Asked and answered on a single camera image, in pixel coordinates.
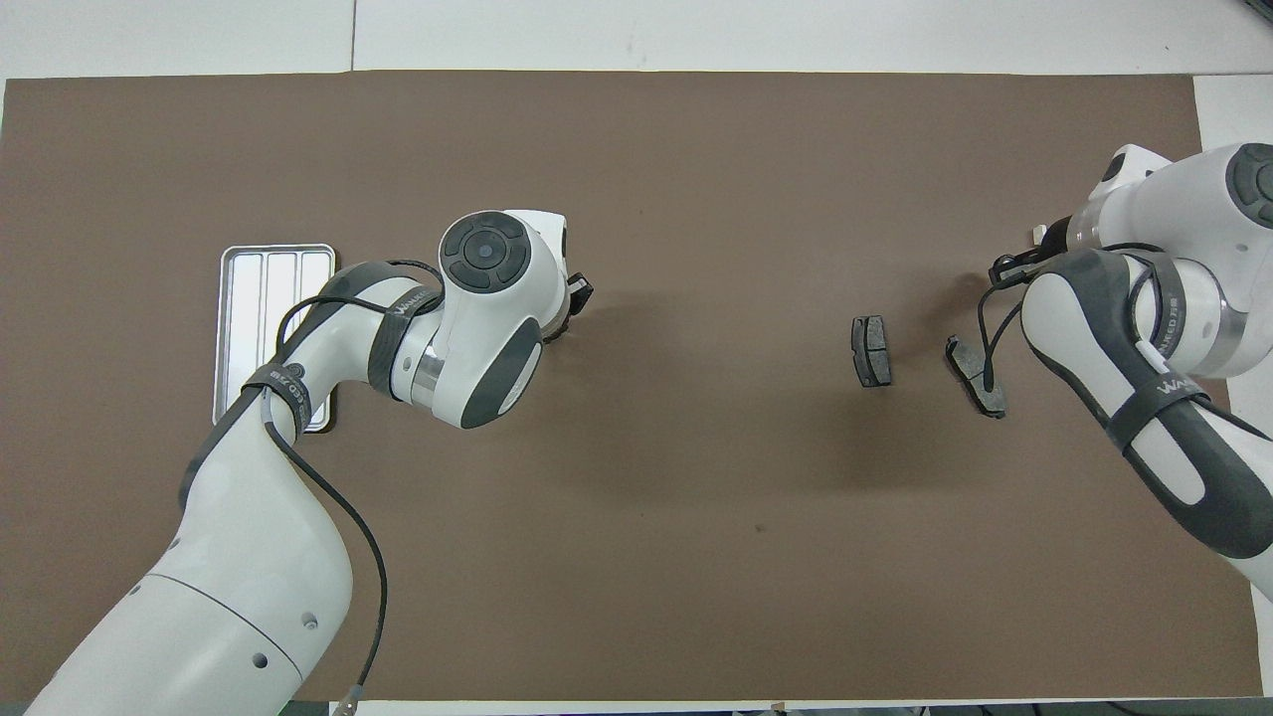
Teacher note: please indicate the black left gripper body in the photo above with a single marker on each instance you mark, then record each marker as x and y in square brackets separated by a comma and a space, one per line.
[580, 294]

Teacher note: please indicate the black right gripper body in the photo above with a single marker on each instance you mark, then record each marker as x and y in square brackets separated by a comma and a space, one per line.
[1056, 239]

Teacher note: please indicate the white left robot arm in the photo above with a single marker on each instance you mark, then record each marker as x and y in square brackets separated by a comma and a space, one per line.
[249, 557]

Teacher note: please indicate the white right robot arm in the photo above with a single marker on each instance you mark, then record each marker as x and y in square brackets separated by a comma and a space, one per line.
[1193, 298]

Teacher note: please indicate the silver ribbed metal tray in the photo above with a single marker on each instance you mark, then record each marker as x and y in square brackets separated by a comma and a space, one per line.
[249, 298]

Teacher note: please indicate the brown paper table mat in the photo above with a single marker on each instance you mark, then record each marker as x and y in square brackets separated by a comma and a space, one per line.
[636, 199]

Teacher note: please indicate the long dark grey brake pad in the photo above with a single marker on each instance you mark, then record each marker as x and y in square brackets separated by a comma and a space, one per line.
[970, 370]

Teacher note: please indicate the short dark grey brake pad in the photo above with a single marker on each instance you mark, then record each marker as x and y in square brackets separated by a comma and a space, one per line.
[871, 351]

